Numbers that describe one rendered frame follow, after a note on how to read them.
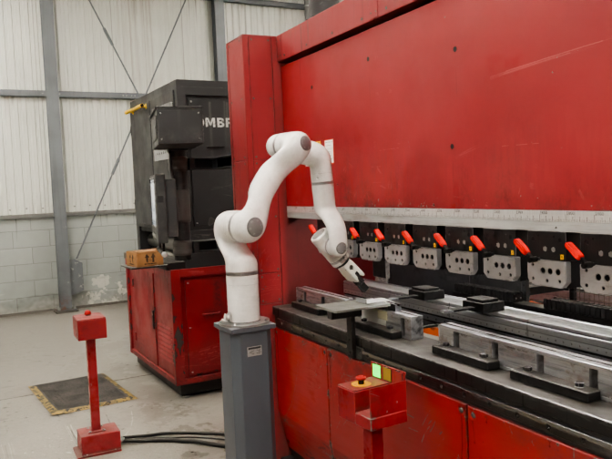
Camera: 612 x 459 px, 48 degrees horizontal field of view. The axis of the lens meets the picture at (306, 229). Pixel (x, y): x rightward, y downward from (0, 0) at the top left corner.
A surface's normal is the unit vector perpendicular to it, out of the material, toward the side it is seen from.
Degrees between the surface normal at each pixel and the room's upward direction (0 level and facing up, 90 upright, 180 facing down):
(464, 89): 90
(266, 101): 90
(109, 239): 90
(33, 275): 90
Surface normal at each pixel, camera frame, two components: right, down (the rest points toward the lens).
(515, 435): -0.89, 0.07
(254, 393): 0.48, 0.04
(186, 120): 0.28, 0.05
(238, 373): -0.28, 0.07
